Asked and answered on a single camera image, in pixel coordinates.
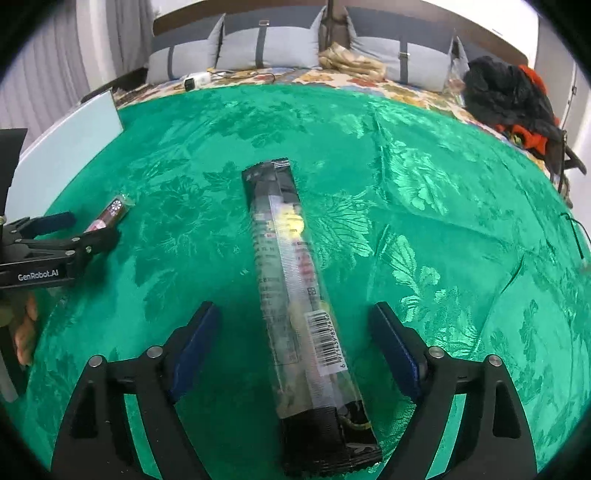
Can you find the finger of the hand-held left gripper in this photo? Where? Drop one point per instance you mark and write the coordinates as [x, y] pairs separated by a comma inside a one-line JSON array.
[[99, 240], [57, 221]]

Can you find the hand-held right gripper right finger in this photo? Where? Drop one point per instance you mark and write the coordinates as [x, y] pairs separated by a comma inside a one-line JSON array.
[[392, 346]]

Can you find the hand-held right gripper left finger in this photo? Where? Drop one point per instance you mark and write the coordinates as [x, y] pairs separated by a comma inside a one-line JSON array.
[[196, 346]]

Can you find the small brown patterned snack packet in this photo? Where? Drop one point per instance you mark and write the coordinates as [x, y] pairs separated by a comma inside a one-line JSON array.
[[111, 212]]

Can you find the white storage box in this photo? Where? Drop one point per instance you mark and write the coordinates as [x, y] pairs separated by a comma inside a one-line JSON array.
[[69, 143]]

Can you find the long black snack packet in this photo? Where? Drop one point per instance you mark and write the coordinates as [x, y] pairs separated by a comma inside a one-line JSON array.
[[295, 300]]

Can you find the person's left hand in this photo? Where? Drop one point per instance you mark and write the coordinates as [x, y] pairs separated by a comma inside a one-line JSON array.
[[27, 332]]

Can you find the green patterned blanket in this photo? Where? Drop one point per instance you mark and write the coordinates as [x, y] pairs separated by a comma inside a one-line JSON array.
[[415, 230]]

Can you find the grey curtain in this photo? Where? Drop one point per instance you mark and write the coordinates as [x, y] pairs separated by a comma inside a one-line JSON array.
[[129, 37], [41, 78]]

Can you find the dark bedside object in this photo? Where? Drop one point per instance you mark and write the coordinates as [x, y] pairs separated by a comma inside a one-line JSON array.
[[120, 83]]

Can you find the white power strip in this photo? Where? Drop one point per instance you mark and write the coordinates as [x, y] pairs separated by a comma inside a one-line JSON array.
[[203, 77]]

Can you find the grey two-tone pillow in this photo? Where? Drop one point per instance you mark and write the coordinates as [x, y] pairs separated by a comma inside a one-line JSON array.
[[461, 50], [397, 50], [272, 44], [184, 55]]

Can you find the dark chair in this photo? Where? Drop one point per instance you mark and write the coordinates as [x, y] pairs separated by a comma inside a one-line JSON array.
[[570, 161]]

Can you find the clear plastic bag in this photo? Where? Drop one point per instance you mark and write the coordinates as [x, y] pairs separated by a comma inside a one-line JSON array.
[[455, 78]]

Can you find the black jacket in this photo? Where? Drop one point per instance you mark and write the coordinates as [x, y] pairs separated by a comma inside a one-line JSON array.
[[503, 92]]

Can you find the beige crumpled cloth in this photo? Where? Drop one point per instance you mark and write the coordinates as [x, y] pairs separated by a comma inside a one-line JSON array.
[[351, 62]]

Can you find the orange-red garment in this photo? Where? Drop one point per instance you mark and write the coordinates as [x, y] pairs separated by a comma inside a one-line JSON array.
[[531, 76]]

